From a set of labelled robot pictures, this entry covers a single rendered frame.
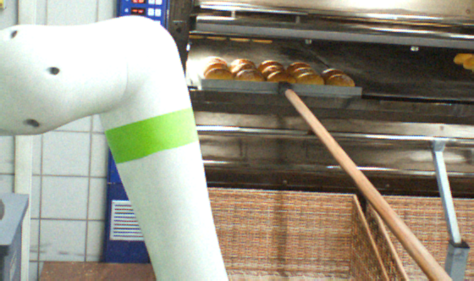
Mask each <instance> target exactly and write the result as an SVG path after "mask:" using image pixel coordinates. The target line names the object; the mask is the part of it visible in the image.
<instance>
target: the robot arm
mask: <svg viewBox="0 0 474 281"><path fill-rule="evenodd" d="M97 114H99V118H100V120H101V123H102V127H103V130H104V133H105V136H106V138H107V142H108V144H109V147H110V150H111V153H112V155H113V159H114V161H115V164H116V167H117V169H118V173H119V175H120V178H121V180H122V182H123V185H124V188H125V191H126V193H127V196H128V197H129V200H130V204H131V206H132V208H133V210H134V213H135V216H136V219H137V222H138V224H139V226H140V229H141V232H142V235H143V238H144V241H145V243H146V248H147V250H148V253H149V256H150V258H151V261H152V267H153V270H154V273H155V276H156V280H157V281H228V278H227V275H226V272H225V269H224V265H223V259H222V256H221V253H220V250H219V246H218V240H217V236H216V232H215V228H214V224H213V220H212V213H211V208H210V204H209V200H208V194H207V186H206V181H205V175H204V170H203V165H202V160H201V151H200V147H199V141H198V137H197V133H196V125H195V120H194V117H193V112H192V108H191V105H190V98H189V94H188V91H187V87H186V83H185V77H184V73H183V70H182V66H181V63H180V60H179V54H178V51H177V47H176V46H175V44H174V41H173V39H172V37H171V36H170V35H169V33H167V31H166V30H165V29H164V28H163V27H162V26H160V25H159V24H157V23H156V22H154V21H152V20H149V19H146V18H142V17H137V16H126V17H121V18H117V19H110V20H107V21H103V22H99V23H95V24H92V25H79V26H48V25H29V24H26V25H13V26H10V27H8V28H5V29H3V30H0V146H1V136H29V135H41V134H45V133H48V132H50V131H53V130H55V129H57V128H60V127H62V126H64V125H66V124H69V123H72V122H74V121H76V120H79V119H82V118H87V117H90V116H93V115H97Z"/></svg>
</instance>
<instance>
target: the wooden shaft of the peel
mask: <svg viewBox="0 0 474 281"><path fill-rule="evenodd" d="M284 96H285V97H286V98H287V100H288V101H289V102H290V104H291V105H292V106H293V107H294V108H295V109H296V110H297V112H298V113H299V114H300V116H301V117H302V118H303V119H304V120H305V121H306V123H307V124H308V125H309V127H310V128H311V130H312V131H313V132H314V133H315V135H316V136H317V138H318V139H319V140H320V141H321V142H322V143H323V145H324V146H325V147H326V148H327V150H328V151H329V153H330V154H331V155H332V156H333V158H334V159H335V161H336V162H337V163H338V164H339V166H340V167H341V168H342V169H343V170H344V172H345V173H346V174H347V176H348V177H349V178H350V180H351V181H352V182H353V183H354V185H355V186H356V188H357V189H358V190H359V191H360V192H361V193H362V195H363V196H364V197H365V198H366V200H367V201H368V203H369V204H370V205H371V206H372V208H373V209H374V211H375V212H376V213H377V214H378V216H379V217H380V218H381V219H382V220H383V221H384V223H385V224H386V225H387V227H388V228H389V229H390V231H391V232H392V233H393V235H394V236H395V237H396V239H397V240H398V241H399V242H400V243H401V244H402V246H403V247H404V248H405V250H406V251H407V252H408V254H409V255H410V256H411V258H412V259H413V260H414V262H415V263H416V265H417V266H418V267H419V268H420V269H421V270H422V271H423V273H424V274H426V275H427V278H428V279H429V280H430V281H452V280H451V278H450V277H449V276H448V275H447V273H446V272H445V271H444V270H443V268H442V267H441V266H440V265H439V264H438V262H437V261H436V260H435V259H434V257H433V256H431V255H430V254H429V252H428V251H427V250H426V249H425V247H424V246H423V245H422V244H421V243H420V241H419V240H418V239H417V238H416V236H415V235H414V234H413V233H412V232H411V231H410V230H409V229H408V228H407V226H406V225H405V224H404V223H403V221H402V220H401V219H400V218H399V216H398V215H397V214H396V213H395V211H394V209H393V208H392V207H391V206H390V205H389V204H388V203H387V202H386V201H385V200H384V199H383V198H382V197H381V196H380V194H379V193H378V192H377V191H376V189H375V188H374V187H373V186H372V184H371V183H370V182H369V181H368V180H367V178H366V177H365V176H364V175H363V173H362V172H361V171H360V170H359V168H358V167H357V166H356V165H355V164H354V163H353V162H352V161H351V160H350V158H349V157H348V156H347V155H346V154H345V152H344V151H343V150H342V149H341V147H340V146H339V145H338V144H337V142H336V141H335V140H334V139H333V137H332V136H331V135H330V134H329V133H328V132H327V131H326V130H325V129H324V127H323V126H322V125H321V124H320V122H319V121H318V120H317V119H316V117H315V116H314V115H313V114H312V113H311V111H310V110H309V109H308V108H307V107H306V105H305V104H304V103H303V102H302V100H301V99H300V98H299V97H298V96H297V95H296V94H295V93H294V92H293V91H292V90H286V91H285V93H284Z"/></svg>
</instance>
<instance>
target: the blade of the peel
mask: <svg viewBox="0 0 474 281"><path fill-rule="evenodd" d="M201 63H202V61H191V64H192V66H193V69H194V70H195V73H196V77H197V79H198V81H199V83H200V86H201V87H211V88H227V89H243V90H259V91H278V83H271V82H266V81H264V82H255V81H240V80H209V79H204V78H205V77H204V76H203V74H202V71H201V69H200V66H201ZM312 69H314V70H315V71H316V72H317V73H318V75H320V76H321V75H322V73H323V72H325V71H326V70H329V69H320V68H312ZM354 84H355V87H349V86H333V85H303V84H296V83H294V84H290V85H291V86H292V87H293V89H294V92H308V93H324V94H340V95H356V96H361V92H362V87H360V86H359V85H357V84H356V83H354Z"/></svg>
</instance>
